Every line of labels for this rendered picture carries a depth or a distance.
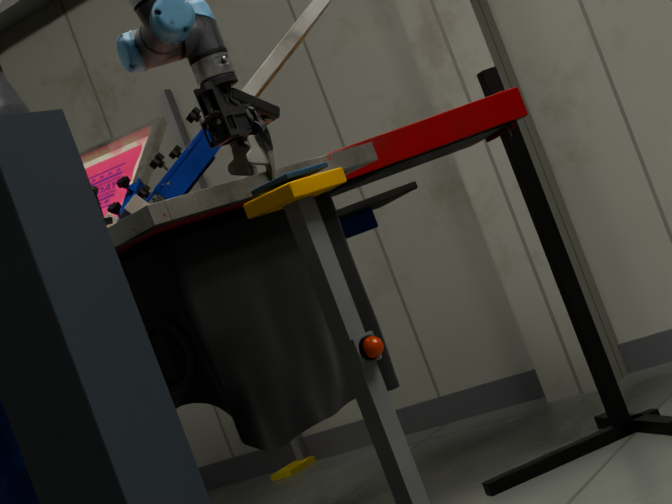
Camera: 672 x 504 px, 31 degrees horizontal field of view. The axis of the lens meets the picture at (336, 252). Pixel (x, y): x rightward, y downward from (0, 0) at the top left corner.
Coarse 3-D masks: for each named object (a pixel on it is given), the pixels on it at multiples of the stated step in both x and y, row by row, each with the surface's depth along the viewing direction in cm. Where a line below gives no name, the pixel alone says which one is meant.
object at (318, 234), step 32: (288, 192) 196; (320, 192) 204; (320, 224) 203; (320, 256) 201; (320, 288) 203; (352, 320) 202; (352, 352) 201; (352, 384) 203; (384, 384) 203; (384, 416) 201; (384, 448) 202; (416, 480) 202
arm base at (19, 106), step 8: (0, 72) 193; (0, 80) 192; (0, 88) 191; (8, 88) 192; (0, 96) 190; (8, 96) 191; (16, 96) 193; (0, 104) 189; (8, 104) 190; (16, 104) 191; (24, 104) 193; (0, 112) 188; (8, 112) 189; (16, 112) 190; (24, 112) 192
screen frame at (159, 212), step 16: (368, 144) 244; (320, 160) 234; (336, 160) 237; (352, 160) 240; (368, 160) 243; (256, 176) 222; (192, 192) 212; (208, 192) 214; (224, 192) 216; (240, 192) 219; (144, 208) 205; (160, 208) 206; (176, 208) 208; (192, 208) 211; (208, 208) 213; (128, 224) 210; (144, 224) 206; (160, 224) 206; (112, 240) 214; (128, 240) 212
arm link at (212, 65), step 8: (208, 56) 222; (216, 56) 222; (224, 56) 222; (192, 64) 224; (200, 64) 222; (208, 64) 222; (216, 64) 222; (224, 64) 223; (232, 64) 225; (200, 72) 223; (208, 72) 222; (216, 72) 222; (224, 72) 222; (232, 72) 225; (200, 80) 223; (208, 80) 223
